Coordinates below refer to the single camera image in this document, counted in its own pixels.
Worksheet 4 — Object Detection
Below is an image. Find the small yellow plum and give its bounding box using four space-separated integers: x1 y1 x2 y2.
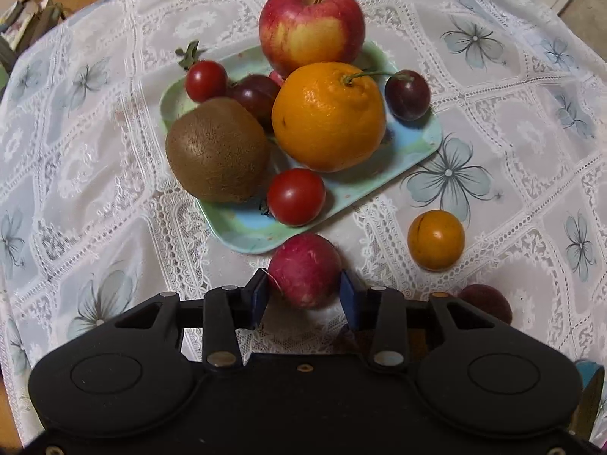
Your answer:
407 209 466 272

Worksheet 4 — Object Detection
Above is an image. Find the red radish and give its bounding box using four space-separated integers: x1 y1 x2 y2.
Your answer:
266 233 343 310

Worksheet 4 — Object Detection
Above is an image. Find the red cherry tomato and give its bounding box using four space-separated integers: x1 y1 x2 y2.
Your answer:
261 168 327 227

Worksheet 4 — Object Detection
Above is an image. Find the stack of books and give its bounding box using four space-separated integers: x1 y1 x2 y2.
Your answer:
0 0 64 72

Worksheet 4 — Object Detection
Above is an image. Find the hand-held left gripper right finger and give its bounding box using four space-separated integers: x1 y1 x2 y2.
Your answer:
339 270 498 374

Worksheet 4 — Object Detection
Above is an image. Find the red yellow apple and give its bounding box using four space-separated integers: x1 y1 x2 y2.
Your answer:
259 0 366 79

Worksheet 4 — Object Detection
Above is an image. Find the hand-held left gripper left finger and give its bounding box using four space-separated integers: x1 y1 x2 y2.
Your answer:
114 269 270 374

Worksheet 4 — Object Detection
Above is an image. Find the dark purple plum with stem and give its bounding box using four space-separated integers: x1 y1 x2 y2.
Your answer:
342 69 432 121

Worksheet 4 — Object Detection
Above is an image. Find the brown kiwi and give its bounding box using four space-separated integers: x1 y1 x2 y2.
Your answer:
165 97 272 204

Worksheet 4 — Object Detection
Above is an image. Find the dark red plum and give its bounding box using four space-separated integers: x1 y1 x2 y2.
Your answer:
458 284 514 325

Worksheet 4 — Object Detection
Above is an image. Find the gold metal tray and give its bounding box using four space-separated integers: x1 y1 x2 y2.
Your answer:
571 359 607 444

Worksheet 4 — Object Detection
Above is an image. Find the light green tray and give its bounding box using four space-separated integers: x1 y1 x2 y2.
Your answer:
159 40 443 254

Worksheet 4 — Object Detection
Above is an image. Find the cherry tomato with green stem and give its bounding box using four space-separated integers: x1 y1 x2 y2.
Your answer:
175 40 229 104

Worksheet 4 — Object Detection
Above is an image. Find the orange with stem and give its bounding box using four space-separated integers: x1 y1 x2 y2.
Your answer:
271 63 387 173

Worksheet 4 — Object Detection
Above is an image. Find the white lace floral tablecloth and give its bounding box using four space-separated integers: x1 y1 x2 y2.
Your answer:
0 0 607 446

